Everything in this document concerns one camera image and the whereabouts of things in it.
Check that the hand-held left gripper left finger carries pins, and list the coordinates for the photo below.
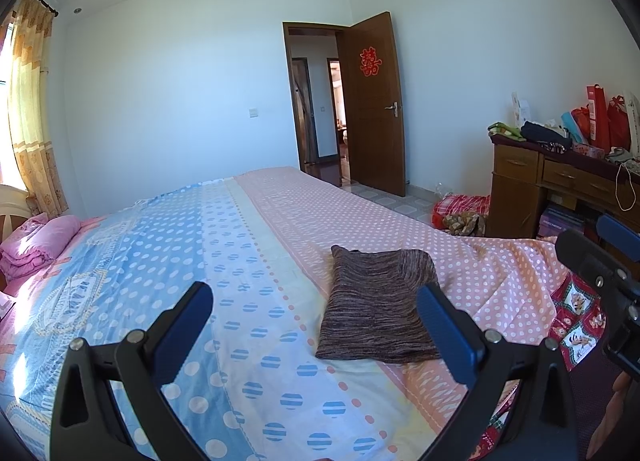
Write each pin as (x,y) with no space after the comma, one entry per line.
(185,331)

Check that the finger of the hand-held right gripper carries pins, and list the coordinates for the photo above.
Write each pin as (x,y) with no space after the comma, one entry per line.
(617,237)
(585,258)

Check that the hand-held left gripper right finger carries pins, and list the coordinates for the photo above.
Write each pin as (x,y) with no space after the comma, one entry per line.
(445,336)

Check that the brown knitted sweater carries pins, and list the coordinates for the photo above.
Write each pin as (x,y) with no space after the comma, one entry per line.
(370,301)

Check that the person's right forearm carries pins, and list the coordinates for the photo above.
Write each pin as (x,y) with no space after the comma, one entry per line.
(615,416)

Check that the purple box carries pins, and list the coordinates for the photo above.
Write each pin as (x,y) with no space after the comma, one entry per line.
(562,221)

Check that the red printed blanket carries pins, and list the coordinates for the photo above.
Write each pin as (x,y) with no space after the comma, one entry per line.
(575,321)

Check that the wooden desk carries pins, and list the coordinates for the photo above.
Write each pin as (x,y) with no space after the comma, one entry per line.
(515,191)

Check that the bed with polka-dot quilt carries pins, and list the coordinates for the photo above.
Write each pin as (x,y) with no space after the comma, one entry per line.
(250,251)

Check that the brown patterned cloth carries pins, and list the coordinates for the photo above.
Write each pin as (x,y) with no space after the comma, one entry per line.
(465,223)

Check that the red gift bag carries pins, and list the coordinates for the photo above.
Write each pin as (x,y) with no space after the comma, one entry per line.
(620,121)

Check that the teal roll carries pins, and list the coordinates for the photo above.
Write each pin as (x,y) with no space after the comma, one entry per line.
(572,127)

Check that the red gift bags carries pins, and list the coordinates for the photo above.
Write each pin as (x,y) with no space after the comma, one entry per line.
(597,116)

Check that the black cloth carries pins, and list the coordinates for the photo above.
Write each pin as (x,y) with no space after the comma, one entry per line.
(545,133)

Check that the red checked cloth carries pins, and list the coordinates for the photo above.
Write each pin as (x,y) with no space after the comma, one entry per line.
(465,203)

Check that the green cloth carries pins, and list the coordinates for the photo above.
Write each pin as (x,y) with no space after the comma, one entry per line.
(502,130)

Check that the white carton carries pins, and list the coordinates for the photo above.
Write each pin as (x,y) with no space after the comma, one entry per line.
(522,111)

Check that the pink folded blanket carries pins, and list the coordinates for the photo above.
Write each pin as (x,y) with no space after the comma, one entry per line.
(40,246)

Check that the brown wooden door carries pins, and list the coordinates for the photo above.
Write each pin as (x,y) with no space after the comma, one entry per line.
(370,141)

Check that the cream wooden headboard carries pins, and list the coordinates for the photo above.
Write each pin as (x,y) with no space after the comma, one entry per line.
(10,201)

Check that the yellow patterned curtain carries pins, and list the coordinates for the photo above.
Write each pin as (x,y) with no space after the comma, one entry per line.
(30,116)

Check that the red paper door decoration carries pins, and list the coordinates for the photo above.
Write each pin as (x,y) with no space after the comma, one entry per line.
(370,61)

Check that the black curtain rod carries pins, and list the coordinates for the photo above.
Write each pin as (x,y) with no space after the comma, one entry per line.
(42,0)

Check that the brown door frame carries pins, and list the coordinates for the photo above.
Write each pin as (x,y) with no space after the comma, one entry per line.
(290,91)

